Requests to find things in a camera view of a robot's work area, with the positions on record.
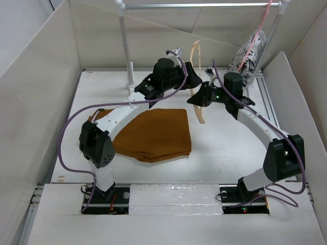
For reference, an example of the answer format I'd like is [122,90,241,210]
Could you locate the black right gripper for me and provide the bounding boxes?
[186,81,230,107]

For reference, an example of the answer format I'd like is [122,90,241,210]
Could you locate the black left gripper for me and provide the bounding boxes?
[162,62,201,92]

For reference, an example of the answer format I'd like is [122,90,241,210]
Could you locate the beige wooden hanger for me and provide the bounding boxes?
[190,39,206,125]

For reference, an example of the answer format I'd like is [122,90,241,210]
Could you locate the brown trousers with striped trim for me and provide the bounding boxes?
[88,108,193,163]

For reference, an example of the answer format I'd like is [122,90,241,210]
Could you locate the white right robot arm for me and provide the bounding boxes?
[187,72,305,202]

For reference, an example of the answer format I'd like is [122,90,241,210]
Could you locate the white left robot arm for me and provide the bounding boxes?
[79,58,202,203]

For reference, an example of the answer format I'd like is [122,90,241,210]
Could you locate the pink hanger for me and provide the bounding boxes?
[236,0,274,72]

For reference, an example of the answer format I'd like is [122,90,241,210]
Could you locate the white black printed garment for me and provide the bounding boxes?
[227,30,266,87]

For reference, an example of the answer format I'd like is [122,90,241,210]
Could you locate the white metal clothes rack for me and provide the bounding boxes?
[115,1,289,88]

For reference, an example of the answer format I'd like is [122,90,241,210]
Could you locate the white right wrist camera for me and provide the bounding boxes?
[205,67,218,88]

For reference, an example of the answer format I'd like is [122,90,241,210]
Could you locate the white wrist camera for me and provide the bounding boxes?
[172,47,183,58]
[205,67,218,88]

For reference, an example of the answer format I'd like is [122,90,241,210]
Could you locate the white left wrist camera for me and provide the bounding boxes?
[172,47,183,58]

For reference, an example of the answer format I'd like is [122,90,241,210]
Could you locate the aluminium frame rail right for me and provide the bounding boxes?
[256,73,313,184]

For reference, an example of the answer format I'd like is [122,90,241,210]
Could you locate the aluminium frame rail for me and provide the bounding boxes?
[256,73,313,184]
[1,70,81,244]

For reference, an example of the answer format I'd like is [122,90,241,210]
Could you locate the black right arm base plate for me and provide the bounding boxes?
[216,184,269,215]

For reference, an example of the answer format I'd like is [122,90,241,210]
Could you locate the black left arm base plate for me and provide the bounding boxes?
[81,185,130,215]

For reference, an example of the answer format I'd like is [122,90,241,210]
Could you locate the aluminium frame rail left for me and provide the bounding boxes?
[1,70,81,244]

